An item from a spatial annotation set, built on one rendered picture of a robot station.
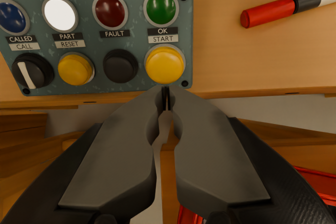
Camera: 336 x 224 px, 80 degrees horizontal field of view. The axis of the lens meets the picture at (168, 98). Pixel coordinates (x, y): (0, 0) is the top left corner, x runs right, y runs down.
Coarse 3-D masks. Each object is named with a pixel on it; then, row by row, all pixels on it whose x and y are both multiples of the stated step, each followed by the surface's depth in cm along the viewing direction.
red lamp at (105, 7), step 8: (104, 0) 13; (112, 0) 13; (96, 8) 14; (104, 8) 14; (112, 8) 14; (120, 8) 14; (104, 16) 14; (112, 16) 14; (120, 16) 14; (104, 24) 14; (112, 24) 14
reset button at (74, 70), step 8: (72, 56) 15; (80, 56) 15; (64, 64) 15; (72, 64) 15; (80, 64) 15; (88, 64) 16; (64, 72) 15; (72, 72) 15; (80, 72) 15; (88, 72) 16; (64, 80) 16; (72, 80) 16; (80, 80) 16
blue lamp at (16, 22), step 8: (0, 8) 14; (8, 8) 14; (16, 8) 14; (0, 16) 14; (8, 16) 14; (16, 16) 14; (0, 24) 14; (8, 24) 14; (16, 24) 14; (24, 24) 14; (16, 32) 15
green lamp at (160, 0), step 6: (150, 0) 13; (156, 0) 13; (162, 0) 13; (168, 0) 13; (150, 6) 14; (156, 6) 13; (162, 6) 13; (168, 6) 13; (174, 6) 14; (150, 12) 14; (156, 12) 14; (162, 12) 14; (168, 12) 14; (174, 12) 14; (150, 18) 14; (156, 18) 14; (162, 18) 14; (168, 18) 14
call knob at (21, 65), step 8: (24, 56) 15; (32, 56) 15; (16, 64) 15; (24, 64) 15; (32, 64) 15; (40, 64) 15; (16, 72) 15; (24, 72) 15; (32, 72) 15; (40, 72) 15; (48, 72) 16; (16, 80) 16; (24, 80) 16; (32, 80) 16; (40, 80) 16; (48, 80) 16; (32, 88) 16
